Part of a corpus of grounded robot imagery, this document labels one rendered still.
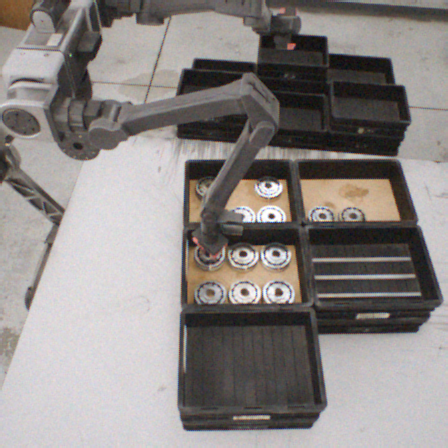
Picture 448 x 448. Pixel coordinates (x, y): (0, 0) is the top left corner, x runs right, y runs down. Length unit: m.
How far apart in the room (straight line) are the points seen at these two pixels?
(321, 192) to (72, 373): 1.08
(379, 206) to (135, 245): 0.92
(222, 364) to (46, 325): 0.64
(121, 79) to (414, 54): 2.24
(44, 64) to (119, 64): 2.60
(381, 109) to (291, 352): 1.66
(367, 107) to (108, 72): 1.92
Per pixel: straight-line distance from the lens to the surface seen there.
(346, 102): 2.82
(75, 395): 1.68
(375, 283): 1.71
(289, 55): 3.09
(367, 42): 4.24
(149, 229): 1.92
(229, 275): 1.64
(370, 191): 1.94
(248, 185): 1.87
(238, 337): 1.55
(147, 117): 1.16
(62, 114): 1.22
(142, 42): 4.08
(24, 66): 1.31
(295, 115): 2.85
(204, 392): 1.49
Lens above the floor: 2.26
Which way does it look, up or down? 54 degrees down
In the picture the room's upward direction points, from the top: 1 degrees clockwise
